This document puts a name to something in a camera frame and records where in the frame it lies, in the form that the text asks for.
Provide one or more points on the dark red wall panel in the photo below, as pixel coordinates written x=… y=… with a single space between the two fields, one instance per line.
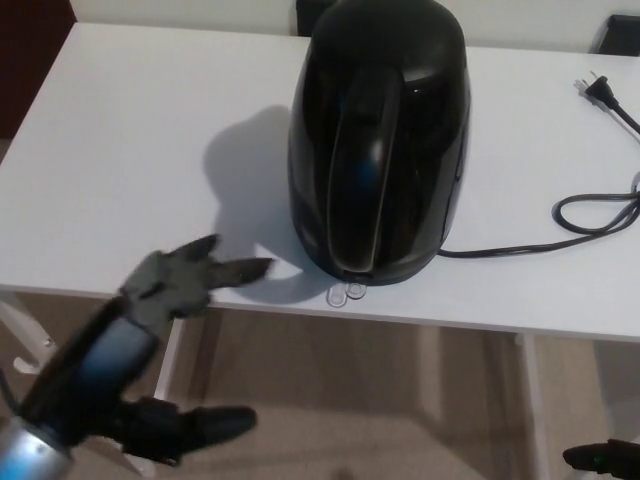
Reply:
x=30 y=60

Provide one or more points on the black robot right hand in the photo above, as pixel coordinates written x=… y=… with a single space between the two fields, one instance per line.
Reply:
x=605 y=456

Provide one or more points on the black electric kettle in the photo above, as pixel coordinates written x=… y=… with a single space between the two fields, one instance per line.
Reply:
x=380 y=150

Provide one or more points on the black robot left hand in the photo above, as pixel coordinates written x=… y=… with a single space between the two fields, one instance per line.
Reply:
x=100 y=360

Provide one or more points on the white hook on leg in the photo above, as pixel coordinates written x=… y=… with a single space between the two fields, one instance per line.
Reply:
x=25 y=364

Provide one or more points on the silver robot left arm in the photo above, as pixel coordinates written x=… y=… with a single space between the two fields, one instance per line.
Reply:
x=30 y=455

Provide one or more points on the clear plastic kettle switch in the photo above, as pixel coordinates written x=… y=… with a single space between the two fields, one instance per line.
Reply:
x=345 y=294

